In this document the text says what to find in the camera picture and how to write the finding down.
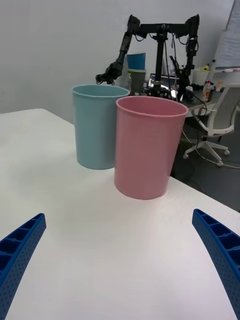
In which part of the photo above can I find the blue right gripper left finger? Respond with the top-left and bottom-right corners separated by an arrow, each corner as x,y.
0,212 -> 47,320

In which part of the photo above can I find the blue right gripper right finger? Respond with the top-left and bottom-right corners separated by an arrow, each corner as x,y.
191,208 -> 240,320

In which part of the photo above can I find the pink plastic bin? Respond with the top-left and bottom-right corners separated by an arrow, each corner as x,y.
114,95 -> 189,201

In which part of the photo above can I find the white office chair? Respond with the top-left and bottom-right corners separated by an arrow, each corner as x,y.
183,83 -> 240,167

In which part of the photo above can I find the pale blue plastic bin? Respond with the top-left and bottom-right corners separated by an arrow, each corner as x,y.
71,84 -> 131,171

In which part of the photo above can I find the dark desk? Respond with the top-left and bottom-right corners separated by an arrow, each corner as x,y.
142,83 -> 217,112

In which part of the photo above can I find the small clear plastic bottle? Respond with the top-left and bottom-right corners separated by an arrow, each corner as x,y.
202,80 -> 215,102

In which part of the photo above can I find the bright blue plastic bin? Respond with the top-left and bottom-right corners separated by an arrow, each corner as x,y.
126,51 -> 147,71

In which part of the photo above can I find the white whiteboard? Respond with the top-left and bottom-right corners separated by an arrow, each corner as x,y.
214,0 -> 240,74

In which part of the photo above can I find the black robot stand frame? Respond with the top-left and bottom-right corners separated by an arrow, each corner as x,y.
139,22 -> 188,99

